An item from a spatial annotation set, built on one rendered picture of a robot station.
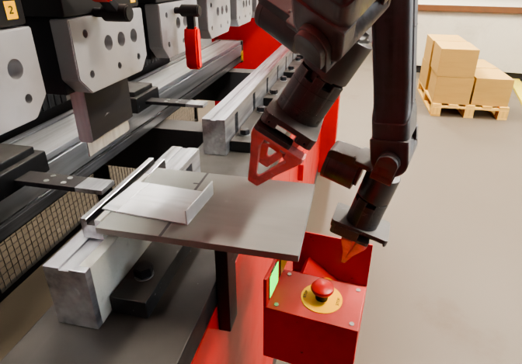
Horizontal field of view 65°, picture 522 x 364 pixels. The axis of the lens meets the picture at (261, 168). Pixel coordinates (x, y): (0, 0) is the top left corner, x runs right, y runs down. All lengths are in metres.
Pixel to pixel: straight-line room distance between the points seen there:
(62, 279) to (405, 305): 1.58
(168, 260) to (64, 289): 0.15
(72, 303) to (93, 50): 0.32
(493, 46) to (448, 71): 1.96
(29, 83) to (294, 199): 0.36
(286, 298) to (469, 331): 1.28
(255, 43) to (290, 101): 2.27
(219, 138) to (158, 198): 0.44
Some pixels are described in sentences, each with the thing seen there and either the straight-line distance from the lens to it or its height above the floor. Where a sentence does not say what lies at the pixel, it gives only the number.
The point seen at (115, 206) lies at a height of 1.00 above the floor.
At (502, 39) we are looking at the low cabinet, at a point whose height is 0.50.
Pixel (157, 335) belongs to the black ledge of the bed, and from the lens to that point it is 0.58.
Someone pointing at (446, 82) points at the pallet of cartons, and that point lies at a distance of 4.35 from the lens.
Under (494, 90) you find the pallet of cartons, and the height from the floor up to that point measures 0.28.
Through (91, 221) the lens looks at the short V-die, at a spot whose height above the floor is 0.99.
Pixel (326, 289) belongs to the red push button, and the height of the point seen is 0.81.
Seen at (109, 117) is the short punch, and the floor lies 1.12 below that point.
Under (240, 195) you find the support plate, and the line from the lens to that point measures 0.60.
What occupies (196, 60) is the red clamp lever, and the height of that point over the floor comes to 1.17.
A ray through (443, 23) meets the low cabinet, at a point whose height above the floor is 0.66.
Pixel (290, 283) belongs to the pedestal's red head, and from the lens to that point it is 0.78.
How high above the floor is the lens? 1.30
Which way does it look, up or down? 26 degrees down
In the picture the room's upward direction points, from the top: straight up
